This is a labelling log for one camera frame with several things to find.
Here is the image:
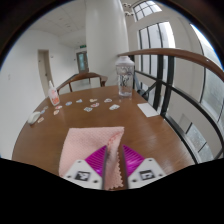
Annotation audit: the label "white single door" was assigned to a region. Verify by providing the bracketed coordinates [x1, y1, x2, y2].
[37, 49, 54, 88]

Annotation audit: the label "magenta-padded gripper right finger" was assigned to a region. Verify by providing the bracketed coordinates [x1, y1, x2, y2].
[118, 144, 167, 190]

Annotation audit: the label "wooden handrail black bars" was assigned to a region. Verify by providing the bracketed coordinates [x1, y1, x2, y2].
[117, 47, 224, 164]

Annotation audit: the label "large glass window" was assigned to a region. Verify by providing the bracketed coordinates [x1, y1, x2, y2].
[189, 23, 224, 161]

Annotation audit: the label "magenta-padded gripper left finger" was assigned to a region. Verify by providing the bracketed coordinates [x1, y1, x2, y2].
[63, 145, 110, 190]

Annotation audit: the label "glass double door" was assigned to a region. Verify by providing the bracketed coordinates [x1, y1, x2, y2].
[76, 50, 90, 74]

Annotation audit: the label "white paper sheet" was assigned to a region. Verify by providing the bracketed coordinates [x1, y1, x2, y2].
[136, 102, 160, 118]

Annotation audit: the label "wooden armchair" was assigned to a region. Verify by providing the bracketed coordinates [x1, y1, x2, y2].
[55, 72, 109, 96]

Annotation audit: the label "clear plastic shaker bottle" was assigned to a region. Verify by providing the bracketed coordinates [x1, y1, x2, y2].
[115, 55, 136, 98]

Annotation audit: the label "pink towel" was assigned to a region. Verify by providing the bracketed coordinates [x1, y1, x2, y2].
[58, 126, 126, 192]

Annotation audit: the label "arched black-framed window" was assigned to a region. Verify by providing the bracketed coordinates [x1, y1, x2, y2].
[132, 0, 163, 23]

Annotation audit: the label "white spray bottle orange label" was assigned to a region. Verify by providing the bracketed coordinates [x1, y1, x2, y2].
[47, 80, 61, 107]

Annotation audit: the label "black-framed three-pane window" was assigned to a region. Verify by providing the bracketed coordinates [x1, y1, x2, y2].
[137, 21, 177, 101]

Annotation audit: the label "white computer mouse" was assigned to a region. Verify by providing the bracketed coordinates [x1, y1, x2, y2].
[27, 111, 42, 126]

